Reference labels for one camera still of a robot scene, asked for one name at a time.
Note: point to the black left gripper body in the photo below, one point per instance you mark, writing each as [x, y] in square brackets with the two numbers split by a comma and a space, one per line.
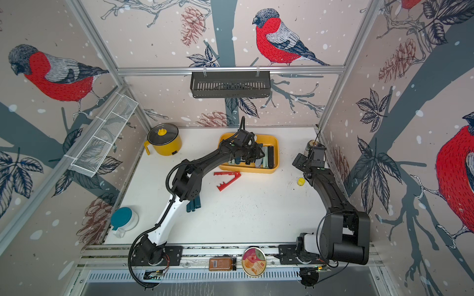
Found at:
[249, 153]

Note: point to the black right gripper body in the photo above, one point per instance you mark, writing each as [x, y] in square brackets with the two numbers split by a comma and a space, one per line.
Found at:
[308, 164]

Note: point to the light green pruning pliers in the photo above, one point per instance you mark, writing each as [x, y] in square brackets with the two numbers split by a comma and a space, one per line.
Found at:
[265, 162]

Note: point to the grey pruning pliers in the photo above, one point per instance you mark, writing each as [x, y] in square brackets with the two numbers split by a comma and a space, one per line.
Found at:
[257, 162]

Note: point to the black pruning pliers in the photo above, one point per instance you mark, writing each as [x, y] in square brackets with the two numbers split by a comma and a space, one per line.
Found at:
[271, 157]

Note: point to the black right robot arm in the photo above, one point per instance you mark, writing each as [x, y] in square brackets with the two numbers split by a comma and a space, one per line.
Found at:
[343, 234]

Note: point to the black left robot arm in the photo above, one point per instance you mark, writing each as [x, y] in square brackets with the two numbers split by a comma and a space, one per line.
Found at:
[184, 183]

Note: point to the yellow plastic storage box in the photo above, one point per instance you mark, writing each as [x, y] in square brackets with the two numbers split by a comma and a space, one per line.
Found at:
[266, 141]

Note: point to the green white small bottle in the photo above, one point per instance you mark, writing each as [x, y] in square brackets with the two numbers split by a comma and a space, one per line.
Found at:
[310, 145]

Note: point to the small yellow cap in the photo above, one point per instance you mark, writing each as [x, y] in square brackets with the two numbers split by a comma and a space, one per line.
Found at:
[301, 181]

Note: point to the yellow electric cooking pot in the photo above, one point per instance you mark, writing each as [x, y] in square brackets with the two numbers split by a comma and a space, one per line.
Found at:
[165, 139]

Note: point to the round pink tin lid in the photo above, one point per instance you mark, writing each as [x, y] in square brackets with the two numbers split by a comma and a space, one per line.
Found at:
[254, 262]

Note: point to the teal round object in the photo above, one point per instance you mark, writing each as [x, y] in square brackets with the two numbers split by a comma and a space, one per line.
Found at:
[123, 220]

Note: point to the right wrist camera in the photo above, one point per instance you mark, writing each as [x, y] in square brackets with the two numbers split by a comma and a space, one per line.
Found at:
[318, 156]

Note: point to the black hanging wall basket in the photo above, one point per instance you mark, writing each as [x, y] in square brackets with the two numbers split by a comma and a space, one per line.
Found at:
[208, 85]

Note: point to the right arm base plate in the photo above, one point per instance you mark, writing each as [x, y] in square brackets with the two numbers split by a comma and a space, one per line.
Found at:
[292, 254]

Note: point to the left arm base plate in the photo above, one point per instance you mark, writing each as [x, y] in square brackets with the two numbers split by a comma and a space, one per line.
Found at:
[156, 256]

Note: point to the white wire mesh shelf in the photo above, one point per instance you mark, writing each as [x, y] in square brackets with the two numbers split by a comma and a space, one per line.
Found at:
[93, 158]

